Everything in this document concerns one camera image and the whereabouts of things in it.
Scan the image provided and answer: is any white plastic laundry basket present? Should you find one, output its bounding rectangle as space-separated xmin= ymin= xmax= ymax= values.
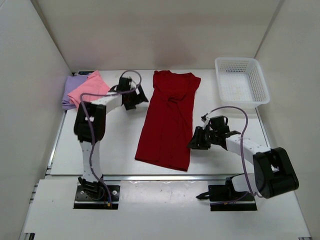
xmin=214 ymin=57 xmax=270 ymax=109

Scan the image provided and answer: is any pink t shirt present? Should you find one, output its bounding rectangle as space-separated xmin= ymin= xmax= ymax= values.
xmin=68 ymin=70 xmax=111 ymax=108

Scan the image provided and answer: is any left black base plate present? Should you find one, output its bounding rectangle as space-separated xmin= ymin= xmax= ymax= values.
xmin=73 ymin=185 xmax=121 ymax=210

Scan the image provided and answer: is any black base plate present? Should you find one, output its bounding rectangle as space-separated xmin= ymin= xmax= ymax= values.
xmin=73 ymin=185 xmax=121 ymax=210
xmin=196 ymin=184 xmax=258 ymax=212

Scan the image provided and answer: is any red t shirt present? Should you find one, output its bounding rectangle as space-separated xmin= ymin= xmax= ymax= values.
xmin=135 ymin=70 xmax=201 ymax=172

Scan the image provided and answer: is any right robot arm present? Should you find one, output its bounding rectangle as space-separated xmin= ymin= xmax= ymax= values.
xmin=187 ymin=115 xmax=299 ymax=200

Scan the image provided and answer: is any purple t shirt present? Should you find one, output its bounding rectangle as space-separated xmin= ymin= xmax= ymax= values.
xmin=61 ymin=75 xmax=88 ymax=111

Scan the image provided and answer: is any dark label sticker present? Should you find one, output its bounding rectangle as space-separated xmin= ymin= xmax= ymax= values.
xmin=77 ymin=71 xmax=94 ymax=76

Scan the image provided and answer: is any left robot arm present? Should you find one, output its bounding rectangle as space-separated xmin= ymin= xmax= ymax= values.
xmin=73 ymin=76 xmax=149 ymax=200

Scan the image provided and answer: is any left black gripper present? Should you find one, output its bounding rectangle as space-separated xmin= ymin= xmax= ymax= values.
xmin=124 ymin=84 xmax=148 ymax=111

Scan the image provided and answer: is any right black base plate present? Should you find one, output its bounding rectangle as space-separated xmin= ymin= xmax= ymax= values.
xmin=196 ymin=184 xmax=258 ymax=212

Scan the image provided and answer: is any aluminium rail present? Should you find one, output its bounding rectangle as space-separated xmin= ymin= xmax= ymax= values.
xmin=103 ymin=174 xmax=231 ymax=181

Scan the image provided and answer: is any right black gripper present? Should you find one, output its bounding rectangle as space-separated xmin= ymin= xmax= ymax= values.
xmin=187 ymin=126 xmax=219 ymax=150

